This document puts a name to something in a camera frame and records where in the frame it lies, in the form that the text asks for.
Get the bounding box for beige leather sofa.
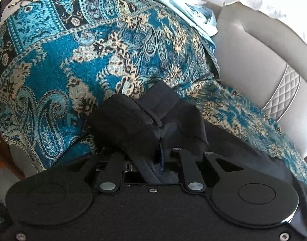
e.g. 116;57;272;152
0;0;307;174

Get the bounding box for teal paisley blanket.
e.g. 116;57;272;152
0;0;307;194

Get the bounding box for black pants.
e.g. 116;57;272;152
88;80;307;238

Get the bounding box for wooden furniture leg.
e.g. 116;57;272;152
0;133;26;181

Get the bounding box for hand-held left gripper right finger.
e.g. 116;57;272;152
170;147;245;195

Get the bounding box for white cloth cover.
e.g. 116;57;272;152
223;0;307;46

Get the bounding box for light blue cloth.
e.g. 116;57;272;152
143;0;219;37

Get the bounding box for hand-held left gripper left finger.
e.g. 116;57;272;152
65;151;127;195

